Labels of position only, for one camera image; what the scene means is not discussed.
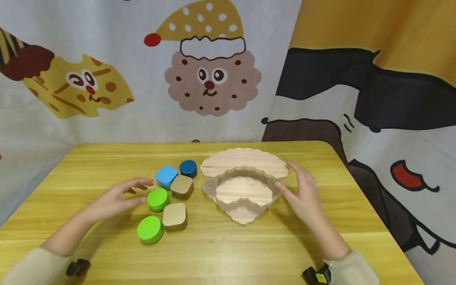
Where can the person's left forearm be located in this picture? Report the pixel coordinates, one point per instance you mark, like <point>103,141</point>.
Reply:
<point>53,249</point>

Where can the person's right hand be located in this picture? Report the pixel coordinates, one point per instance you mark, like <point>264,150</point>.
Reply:
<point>306,202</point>

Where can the person's right thumb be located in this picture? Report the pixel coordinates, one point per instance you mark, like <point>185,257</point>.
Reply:
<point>283,188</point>

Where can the person's left hand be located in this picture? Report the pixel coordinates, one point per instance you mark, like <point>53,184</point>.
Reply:
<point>110,202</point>

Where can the person's left fingers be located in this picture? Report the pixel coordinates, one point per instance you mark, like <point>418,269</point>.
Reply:
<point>138,183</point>

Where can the black wrist band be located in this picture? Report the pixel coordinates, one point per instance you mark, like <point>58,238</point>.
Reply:
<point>78,267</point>
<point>317,275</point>

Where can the person's right forearm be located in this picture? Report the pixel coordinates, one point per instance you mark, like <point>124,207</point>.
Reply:
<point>342,257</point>

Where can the dark blue round block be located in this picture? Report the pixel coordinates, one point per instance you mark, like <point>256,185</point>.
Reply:
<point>188,168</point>

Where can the wooden scalloped tiered shelf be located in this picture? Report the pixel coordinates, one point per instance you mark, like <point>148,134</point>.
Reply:
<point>244,164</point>

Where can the brown rounded square block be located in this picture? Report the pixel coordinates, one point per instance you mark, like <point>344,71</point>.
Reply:
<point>182,186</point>

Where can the light blue rounded square block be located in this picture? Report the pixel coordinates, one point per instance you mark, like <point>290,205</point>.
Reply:
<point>166,176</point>

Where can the green round block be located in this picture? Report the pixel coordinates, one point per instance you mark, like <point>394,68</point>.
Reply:
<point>158,199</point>
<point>150,229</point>

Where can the beige rounded square block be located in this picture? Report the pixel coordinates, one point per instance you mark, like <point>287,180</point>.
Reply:
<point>175,217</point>

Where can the person's left thumb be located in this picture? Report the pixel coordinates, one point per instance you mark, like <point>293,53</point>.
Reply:
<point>134,201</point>

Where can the person's right fingers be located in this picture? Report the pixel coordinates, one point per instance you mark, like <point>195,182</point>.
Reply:
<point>302,176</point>

